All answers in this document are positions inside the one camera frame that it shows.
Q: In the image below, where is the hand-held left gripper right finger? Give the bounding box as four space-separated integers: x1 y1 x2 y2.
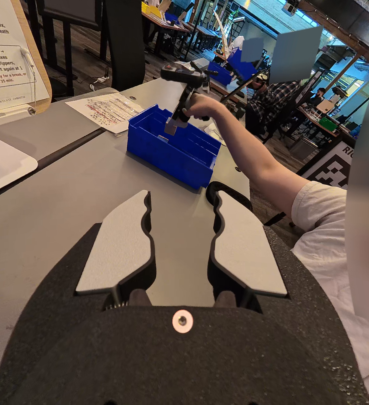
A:
207 190 288 298

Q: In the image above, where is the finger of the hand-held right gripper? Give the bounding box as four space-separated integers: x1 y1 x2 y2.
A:
164 117 179 137

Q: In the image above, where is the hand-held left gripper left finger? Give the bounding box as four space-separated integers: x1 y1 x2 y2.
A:
75 189 157 296

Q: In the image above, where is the blue plastic bin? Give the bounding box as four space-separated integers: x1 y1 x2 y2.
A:
126 104 222 190

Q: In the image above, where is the person's right forearm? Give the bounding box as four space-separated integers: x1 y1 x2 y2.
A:
208 101 310 219

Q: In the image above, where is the person's right hand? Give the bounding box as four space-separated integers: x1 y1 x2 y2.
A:
184 93 227 122

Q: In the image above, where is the small blue bin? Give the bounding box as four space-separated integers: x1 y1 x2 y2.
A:
207 62 233 86

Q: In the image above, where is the tilted blue bin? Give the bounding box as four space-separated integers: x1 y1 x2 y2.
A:
227 47 258 82

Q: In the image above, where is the printed paper sheet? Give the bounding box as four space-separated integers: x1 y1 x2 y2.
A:
65 93 145 137

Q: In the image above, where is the yellow bin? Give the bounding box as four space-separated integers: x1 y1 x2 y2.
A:
141 1 161 18

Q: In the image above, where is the white power adapter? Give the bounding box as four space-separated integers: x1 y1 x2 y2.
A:
90 75 110 92

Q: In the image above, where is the black and white marker board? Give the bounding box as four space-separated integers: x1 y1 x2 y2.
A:
301 141 353 191

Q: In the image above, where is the grey waste bin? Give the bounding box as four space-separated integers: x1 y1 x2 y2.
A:
288 136 320 161

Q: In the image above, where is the white plastic tray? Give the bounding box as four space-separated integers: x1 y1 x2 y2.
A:
0 132 39 199

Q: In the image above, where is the green box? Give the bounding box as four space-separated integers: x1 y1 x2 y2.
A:
318 117 339 132

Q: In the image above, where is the wooden instruction sign board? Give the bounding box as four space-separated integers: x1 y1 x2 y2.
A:
0 0 53 115

